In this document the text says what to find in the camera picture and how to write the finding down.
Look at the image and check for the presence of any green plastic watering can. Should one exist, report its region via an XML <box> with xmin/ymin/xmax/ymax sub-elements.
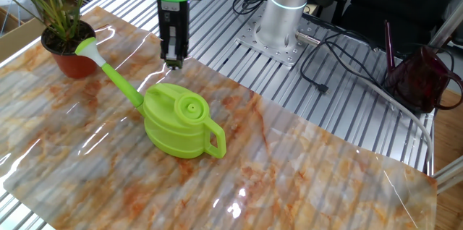
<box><xmin>75</xmin><ymin>36</ymin><xmax>227</xmax><ymax>160</ymax></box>

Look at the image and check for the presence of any brown cardboard box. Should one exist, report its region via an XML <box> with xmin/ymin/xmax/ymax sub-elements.
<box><xmin>0</xmin><ymin>7</ymin><xmax>46</xmax><ymax>63</ymax></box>

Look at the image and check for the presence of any orange marble pattern mat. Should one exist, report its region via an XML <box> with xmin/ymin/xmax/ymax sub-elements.
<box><xmin>0</xmin><ymin>5</ymin><xmax>438</xmax><ymax>230</ymax></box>

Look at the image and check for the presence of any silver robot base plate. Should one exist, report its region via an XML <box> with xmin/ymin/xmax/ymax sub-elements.
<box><xmin>235</xmin><ymin>4</ymin><xmax>321</xmax><ymax>67</ymax></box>

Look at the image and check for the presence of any dark red transparent watering can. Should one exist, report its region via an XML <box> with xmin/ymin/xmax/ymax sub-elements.
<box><xmin>383</xmin><ymin>20</ymin><xmax>463</xmax><ymax>114</ymax></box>

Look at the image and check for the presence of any aluminium frame post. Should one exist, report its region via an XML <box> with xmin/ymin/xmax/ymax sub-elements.
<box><xmin>429</xmin><ymin>0</ymin><xmax>463</xmax><ymax>48</ymax></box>
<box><xmin>432</xmin><ymin>156</ymin><xmax>463</xmax><ymax>195</ymax></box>

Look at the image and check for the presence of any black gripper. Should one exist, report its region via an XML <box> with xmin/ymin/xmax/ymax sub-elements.
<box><xmin>157</xmin><ymin>0</ymin><xmax>190</xmax><ymax>70</ymax></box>

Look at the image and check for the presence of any black usb cable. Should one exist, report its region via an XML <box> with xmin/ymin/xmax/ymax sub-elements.
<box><xmin>300</xmin><ymin>30</ymin><xmax>381</xmax><ymax>95</ymax></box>

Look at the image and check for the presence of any green plant in terracotta pot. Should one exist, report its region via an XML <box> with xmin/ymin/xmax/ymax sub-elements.
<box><xmin>0</xmin><ymin>0</ymin><xmax>98</xmax><ymax>80</ymax></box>

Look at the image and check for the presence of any grey cable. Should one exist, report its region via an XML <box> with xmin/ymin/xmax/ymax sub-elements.
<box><xmin>325</xmin><ymin>51</ymin><xmax>435</xmax><ymax>173</ymax></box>

